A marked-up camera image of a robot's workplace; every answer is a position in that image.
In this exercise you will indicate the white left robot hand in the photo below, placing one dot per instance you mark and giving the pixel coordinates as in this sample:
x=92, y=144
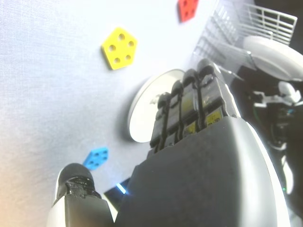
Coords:
x=201, y=177

